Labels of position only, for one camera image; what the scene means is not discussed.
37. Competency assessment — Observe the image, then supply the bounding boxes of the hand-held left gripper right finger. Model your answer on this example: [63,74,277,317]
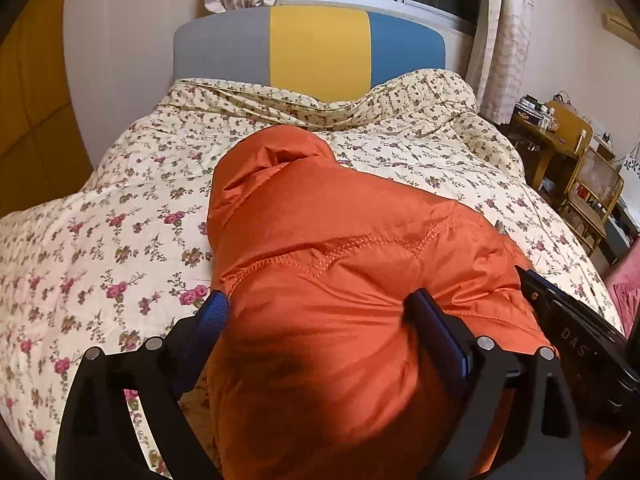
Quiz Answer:
[402,288,586,480]

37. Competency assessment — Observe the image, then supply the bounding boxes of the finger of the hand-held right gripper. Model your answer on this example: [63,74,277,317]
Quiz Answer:
[515,266,561,318]

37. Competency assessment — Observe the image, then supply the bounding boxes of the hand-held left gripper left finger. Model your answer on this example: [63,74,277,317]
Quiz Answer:
[56,290,231,480]

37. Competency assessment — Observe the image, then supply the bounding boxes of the orange puffer jacket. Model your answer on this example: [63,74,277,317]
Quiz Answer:
[206,125,632,480]

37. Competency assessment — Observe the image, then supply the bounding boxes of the pink cloth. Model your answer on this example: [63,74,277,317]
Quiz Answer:
[602,255,640,337]

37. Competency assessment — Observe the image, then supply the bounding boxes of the wooden cane-back chair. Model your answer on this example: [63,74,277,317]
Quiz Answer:
[557,146,626,257]

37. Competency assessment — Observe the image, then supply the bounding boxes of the floral quilt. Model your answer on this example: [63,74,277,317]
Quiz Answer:
[0,69,626,480]

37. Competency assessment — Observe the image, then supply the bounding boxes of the wooden bedside table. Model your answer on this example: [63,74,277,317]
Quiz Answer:
[510,101,596,193]

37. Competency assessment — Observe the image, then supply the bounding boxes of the dark box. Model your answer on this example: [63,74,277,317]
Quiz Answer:
[514,102,551,132]

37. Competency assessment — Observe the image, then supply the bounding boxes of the grey yellow blue headboard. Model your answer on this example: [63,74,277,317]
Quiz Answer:
[173,5,447,104]

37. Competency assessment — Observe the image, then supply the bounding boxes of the yellow wooden wardrobe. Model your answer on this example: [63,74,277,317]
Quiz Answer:
[0,0,94,218]

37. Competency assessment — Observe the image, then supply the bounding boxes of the beige wall unit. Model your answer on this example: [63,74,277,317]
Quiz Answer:
[601,9,640,38]

